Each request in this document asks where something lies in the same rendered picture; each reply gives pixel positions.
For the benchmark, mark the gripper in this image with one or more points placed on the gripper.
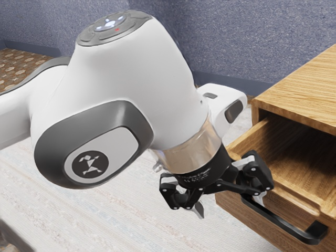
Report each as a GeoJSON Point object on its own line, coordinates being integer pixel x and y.
{"type": "Point", "coordinates": [214, 168]}

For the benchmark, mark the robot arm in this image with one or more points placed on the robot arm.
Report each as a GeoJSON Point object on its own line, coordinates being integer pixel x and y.
{"type": "Point", "coordinates": [110, 86]}

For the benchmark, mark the wooden cabinet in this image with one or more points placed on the wooden cabinet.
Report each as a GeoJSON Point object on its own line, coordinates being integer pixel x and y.
{"type": "Point", "coordinates": [302, 86]}

